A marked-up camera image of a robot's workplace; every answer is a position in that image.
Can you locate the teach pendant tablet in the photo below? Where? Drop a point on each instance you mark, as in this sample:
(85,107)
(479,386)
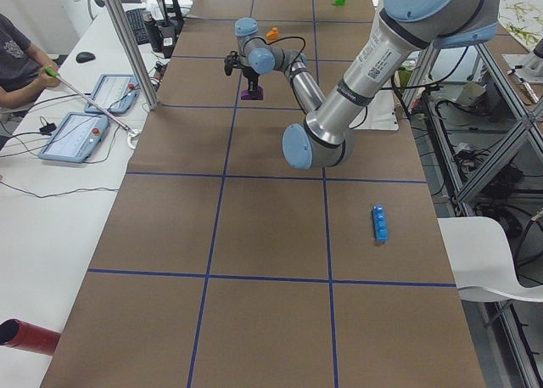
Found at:
(116,92)
(75,138)

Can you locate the black water bottle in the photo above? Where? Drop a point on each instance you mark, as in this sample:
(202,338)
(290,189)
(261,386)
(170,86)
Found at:
(153,32)

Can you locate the red cylinder tube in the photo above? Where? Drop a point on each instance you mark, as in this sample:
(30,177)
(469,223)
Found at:
(25,336)

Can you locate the seated person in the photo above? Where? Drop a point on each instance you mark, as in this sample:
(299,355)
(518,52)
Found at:
(23,68)

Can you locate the long blue four-stud block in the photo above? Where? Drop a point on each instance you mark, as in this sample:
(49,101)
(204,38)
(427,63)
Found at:
(380,225)

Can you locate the left teach pendant tablet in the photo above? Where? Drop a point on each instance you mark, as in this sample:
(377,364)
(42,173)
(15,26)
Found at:
(75,138)

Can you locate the white chair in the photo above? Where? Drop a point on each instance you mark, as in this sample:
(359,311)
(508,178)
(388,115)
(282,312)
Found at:
(481,261)

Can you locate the orange trapezoid block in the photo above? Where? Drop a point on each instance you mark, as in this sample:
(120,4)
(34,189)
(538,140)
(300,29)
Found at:
(273,34)

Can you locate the black keyboard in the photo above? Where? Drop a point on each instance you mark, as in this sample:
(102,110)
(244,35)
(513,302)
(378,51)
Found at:
(135,21)

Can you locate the purple trapezoid block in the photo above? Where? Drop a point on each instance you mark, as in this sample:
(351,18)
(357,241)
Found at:
(257,94)

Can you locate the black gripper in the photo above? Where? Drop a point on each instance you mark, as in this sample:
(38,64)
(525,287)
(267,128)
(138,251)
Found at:
(251,75)

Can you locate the black computer mouse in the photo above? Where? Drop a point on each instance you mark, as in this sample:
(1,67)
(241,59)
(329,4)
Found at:
(84,57)

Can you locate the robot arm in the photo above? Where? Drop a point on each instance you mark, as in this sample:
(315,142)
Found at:
(402,27)

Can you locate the aluminium frame post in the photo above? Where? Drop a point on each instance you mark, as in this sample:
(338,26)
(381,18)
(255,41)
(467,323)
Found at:
(128,42)

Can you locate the green handled reach stick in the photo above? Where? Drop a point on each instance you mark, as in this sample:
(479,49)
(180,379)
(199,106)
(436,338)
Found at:
(132,134)

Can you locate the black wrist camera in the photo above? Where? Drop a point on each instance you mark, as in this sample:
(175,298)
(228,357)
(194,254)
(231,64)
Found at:
(231,62)

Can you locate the right teach pendant tablet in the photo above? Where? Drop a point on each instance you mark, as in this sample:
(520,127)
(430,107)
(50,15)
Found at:
(116,92)

